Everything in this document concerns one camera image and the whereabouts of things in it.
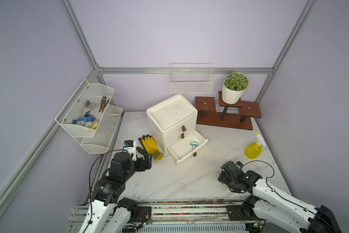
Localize teal binder clip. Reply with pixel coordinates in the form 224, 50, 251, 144
190, 141, 199, 151

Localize white bottom drawer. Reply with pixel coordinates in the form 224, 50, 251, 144
167, 131, 208, 168

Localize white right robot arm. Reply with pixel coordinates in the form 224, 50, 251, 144
218, 161, 341, 233

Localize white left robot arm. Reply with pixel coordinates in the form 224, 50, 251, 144
79, 151, 153, 233

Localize white three-drawer cabinet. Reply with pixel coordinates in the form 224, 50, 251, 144
146, 94, 198, 151

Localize yellow spray bottle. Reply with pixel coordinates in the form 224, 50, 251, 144
244, 132, 266, 159

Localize yellow black work glove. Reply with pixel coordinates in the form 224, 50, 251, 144
136, 135, 164, 161

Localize white mesh lower bin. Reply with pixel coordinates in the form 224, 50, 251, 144
80, 105, 123, 154

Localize white mesh bin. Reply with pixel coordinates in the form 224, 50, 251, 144
80, 105, 123, 154
55, 80, 115, 137

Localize blue white cloth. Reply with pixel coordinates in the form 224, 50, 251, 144
72, 100, 99, 130

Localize brown wooden stepped shelf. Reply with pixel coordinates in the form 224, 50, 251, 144
195, 91, 262, 131

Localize white mesh upper bin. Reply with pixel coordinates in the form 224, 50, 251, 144
55, 80, 115, 137

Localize brown wooden clothespins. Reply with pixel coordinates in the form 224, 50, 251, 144
99, 96, 110, 113

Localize green plant in white pot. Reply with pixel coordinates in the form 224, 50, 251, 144
222, 72, 249, 104

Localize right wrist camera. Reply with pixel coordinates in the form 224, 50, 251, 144
236, 161, 243, 168

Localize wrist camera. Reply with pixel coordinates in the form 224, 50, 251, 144
236, 161, 243, 168
124, 140, 137, 161

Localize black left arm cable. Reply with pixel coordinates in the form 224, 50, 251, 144
80, 149, 125, 233

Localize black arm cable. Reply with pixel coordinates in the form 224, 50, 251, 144
241, 160, 335, 228
80, 149, 125, 233

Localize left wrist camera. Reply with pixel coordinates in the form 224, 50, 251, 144
124, 140, 137, 161

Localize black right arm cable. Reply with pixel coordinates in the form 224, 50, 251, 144
241, 160, 335, 228

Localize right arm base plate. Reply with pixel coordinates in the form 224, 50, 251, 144
227, 195, 261, 221

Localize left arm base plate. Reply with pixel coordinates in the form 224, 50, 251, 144
118, 198, 152, 223

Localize aluminium frame rail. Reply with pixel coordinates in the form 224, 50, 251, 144
99, 68, 274, 74

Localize white wire wall basket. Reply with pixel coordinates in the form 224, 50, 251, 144
170, 63, 213, 94

